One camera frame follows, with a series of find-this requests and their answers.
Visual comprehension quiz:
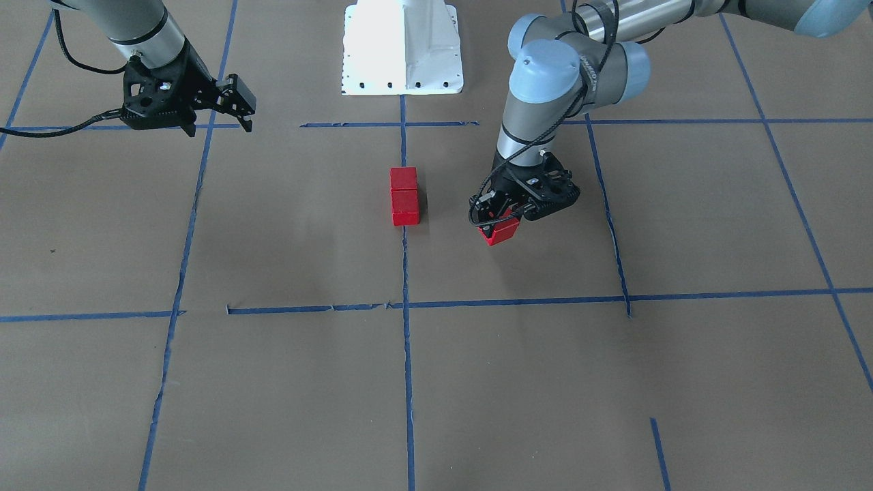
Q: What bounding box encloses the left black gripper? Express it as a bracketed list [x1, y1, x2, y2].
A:
[469, 152, 581, 227]

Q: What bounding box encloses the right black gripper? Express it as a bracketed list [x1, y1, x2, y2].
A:
[121, 41, 256, 137]

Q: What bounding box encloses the red block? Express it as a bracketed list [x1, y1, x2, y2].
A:
[389, 166, 419, 193]
[478, 217, 520, 246]
[390, 189, 421, 226]

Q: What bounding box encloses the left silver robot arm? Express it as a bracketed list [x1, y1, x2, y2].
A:
[469, 1, 869, 237]

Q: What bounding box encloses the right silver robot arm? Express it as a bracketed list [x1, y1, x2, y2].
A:
[51, 1, 256, 136]

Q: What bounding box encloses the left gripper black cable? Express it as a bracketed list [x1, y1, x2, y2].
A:
[468, 0, 621, 228]

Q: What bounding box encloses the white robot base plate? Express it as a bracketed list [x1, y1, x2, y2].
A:
[340, 1, 464, 96]

